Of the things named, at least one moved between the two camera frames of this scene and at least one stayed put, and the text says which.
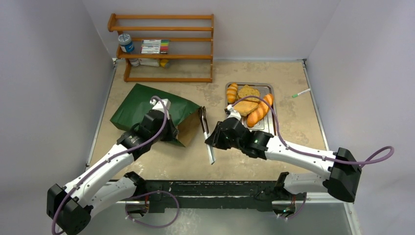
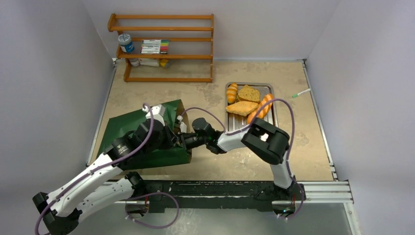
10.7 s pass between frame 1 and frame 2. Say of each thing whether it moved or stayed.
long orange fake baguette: stayed
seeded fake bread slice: stayed
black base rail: stayed
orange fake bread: stayed
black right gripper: moved
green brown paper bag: moved
